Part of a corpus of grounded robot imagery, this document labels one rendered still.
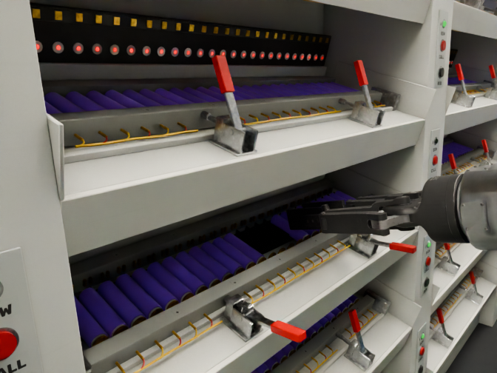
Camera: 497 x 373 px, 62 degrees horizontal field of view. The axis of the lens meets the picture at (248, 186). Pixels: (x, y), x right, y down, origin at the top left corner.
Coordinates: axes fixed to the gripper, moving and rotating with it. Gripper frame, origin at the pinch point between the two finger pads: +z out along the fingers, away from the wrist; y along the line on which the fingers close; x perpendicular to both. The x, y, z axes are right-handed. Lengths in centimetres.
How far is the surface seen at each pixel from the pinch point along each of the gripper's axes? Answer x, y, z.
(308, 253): 4.5, 3.6, -0.2
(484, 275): 43, -93, 10
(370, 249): 6.9, -6.5, -3.6
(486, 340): 61, -85, 9
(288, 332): 6.9, 19.7, -9.3
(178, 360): 7.4, 27.4, -1.8
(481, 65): -22, -93, 1
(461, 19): -26.9, -40.3, -11.0
